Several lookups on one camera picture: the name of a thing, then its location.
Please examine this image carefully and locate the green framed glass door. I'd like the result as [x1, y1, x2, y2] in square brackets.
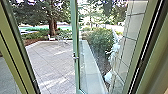
[0, 0, 168, 94]

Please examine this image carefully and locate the green garden bush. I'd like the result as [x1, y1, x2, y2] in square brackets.
[85, 27, 117, 56]

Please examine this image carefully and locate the small grey outdoor bench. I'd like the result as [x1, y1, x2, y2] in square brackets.
[57, 32, 69, 47]

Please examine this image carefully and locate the white outdoor bench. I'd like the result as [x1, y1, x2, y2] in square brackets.
[48, 34, 57, 42]

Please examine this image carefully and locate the large tree trunk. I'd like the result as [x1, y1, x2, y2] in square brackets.
[47, 3, 58, 37]

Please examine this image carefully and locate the long low garden hedge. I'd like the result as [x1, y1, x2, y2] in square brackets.
[20, 29, 51, 47]

